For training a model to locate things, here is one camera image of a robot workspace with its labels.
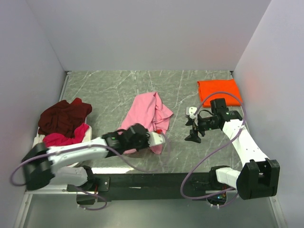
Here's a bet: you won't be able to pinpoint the pink t shirt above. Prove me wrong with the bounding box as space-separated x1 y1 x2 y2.
116 91 174 155

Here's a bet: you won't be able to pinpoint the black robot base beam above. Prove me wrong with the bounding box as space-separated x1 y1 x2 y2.
80 172 228 201

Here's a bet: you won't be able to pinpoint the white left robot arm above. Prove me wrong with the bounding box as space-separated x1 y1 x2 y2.
22 123 152 190

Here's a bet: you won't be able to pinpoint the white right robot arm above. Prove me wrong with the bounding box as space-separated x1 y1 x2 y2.
185 98 280 200

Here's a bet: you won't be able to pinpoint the folded orange t shirt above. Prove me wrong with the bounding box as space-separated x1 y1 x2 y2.
197 79 243 108

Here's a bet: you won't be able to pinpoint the dark red t shirt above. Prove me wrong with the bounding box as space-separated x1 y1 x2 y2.
38 98 92 138

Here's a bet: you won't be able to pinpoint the magenta t shirt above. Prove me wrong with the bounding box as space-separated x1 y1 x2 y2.
42 123 90 147

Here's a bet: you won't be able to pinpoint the white laundry basket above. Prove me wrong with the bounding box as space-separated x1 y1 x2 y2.
33 123 93 169

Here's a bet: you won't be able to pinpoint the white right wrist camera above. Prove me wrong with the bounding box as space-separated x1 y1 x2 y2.
186 107 197 119

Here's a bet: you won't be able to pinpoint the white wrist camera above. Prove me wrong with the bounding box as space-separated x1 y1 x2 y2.
186 107 197 119
148 132 165 147

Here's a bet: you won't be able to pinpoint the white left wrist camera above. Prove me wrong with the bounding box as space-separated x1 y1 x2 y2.
148 132 165 147

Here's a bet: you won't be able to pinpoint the aluminium rail frame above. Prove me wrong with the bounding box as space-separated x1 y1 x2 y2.
25 184 77 195

